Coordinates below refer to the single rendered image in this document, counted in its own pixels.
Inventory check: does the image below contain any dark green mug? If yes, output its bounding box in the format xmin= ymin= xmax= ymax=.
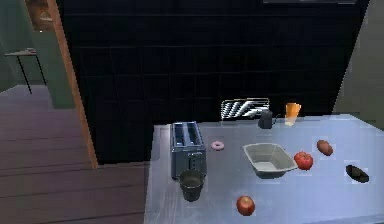
xmin=178 ymin=169 xmax=206 ymax=203

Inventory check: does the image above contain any silver blue toaster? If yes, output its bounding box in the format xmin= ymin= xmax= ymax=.
xmin=170 ymin=120 xmax=208 ymax=181

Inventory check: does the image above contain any grey rectangular bowl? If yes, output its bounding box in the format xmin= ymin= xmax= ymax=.
xmin=242 ymin=142 xmax=299 ymax=180

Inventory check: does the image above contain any orange translucent cup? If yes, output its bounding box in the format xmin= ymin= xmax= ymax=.
xmin=284 ymin=102 xmax=302 ymax=127

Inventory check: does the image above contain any red apple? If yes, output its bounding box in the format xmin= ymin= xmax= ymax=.
xmin=236 ymin=195 xmax=256 ymax=217

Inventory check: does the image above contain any red tomato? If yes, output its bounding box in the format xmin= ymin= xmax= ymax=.
xmin=293 ymin=151 xmax=314 ymax=171

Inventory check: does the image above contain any brown potato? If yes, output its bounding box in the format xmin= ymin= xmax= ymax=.
xmin=316 ymin=139 xmax=334 ymax=157

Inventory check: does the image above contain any black oval dish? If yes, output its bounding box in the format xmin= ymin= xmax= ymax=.
xmin=345 ymin=164 xmax=370 ymax=184

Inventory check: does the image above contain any black legged side table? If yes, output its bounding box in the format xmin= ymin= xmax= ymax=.
xmin=4 ymin=47 xmax=48 ymax=95

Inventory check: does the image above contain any brown framed picture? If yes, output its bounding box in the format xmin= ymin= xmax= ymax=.
xmin=24 ymin=0 xmax=55 ymax=33

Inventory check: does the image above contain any pink ring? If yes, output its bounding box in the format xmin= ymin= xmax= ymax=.
xmin=210 ymin=140 xmax=226 ymax=152

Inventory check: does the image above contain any striped wire rack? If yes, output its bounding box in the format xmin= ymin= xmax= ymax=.
xmin=220 ymin=97 xmax=271 ymax=122

